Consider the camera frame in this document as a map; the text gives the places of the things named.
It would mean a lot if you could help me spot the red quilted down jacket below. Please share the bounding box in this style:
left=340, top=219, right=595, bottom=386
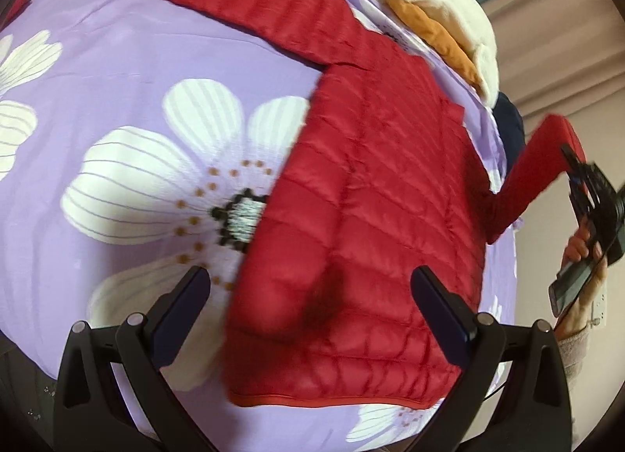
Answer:
left=167, top=0, right=583, bottom=410

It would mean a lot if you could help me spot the dark navy garment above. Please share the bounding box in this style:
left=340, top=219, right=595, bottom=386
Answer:
left=493, top=91, right=525, bottom=173

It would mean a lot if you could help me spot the orange folded garment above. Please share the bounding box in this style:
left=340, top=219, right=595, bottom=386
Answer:
left=386, top=0, right=480, bottom=91

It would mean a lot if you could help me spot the purple floral bed sheet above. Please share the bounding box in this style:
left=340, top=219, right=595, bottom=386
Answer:
left=0, top=0, right=520, bottom=452

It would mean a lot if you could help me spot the right forearm beige sleeve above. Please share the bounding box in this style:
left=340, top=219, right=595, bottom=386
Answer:
left=558, top=325, right=591, bottom=388

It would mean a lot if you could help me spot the person's right hand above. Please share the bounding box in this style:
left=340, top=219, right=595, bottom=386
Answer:
left=555, top=217, right=608, bottom=341

